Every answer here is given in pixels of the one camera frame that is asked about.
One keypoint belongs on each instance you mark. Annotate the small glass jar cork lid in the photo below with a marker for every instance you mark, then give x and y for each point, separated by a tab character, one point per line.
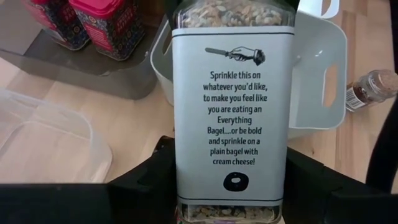
370	90

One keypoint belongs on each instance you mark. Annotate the grey translucent plastic bin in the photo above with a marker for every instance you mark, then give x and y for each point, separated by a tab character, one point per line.
93	84

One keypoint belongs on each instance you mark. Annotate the patterned spice tin red lid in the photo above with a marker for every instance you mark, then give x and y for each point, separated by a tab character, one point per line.
62	28
115	31

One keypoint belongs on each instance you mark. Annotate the clear plastic bin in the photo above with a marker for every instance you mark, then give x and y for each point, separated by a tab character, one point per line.
46	149

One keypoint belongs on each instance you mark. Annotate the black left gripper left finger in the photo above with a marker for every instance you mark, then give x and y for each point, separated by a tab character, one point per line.
77	205

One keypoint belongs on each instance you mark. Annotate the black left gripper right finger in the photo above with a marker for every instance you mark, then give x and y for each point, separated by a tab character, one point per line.
326	208

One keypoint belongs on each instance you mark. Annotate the everything bagel seasoning jar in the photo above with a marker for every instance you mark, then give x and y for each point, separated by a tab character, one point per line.
233	109

